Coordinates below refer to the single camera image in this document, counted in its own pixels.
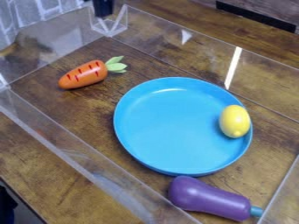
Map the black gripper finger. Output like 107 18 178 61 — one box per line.
92 0 115 18

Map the orange toy carrot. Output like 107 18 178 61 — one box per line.
59 56 127 89

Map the blue round tray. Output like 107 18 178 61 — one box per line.
114 77 253 177

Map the white patterned curtain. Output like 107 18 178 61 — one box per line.
0 0 90 51

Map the yellow toy lemon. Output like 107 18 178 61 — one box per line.
219 105 251 138

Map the purple toy eggplant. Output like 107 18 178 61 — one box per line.
169 176 263 221

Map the clear acrylic enclosure wall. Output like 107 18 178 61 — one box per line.
0 0 299 224

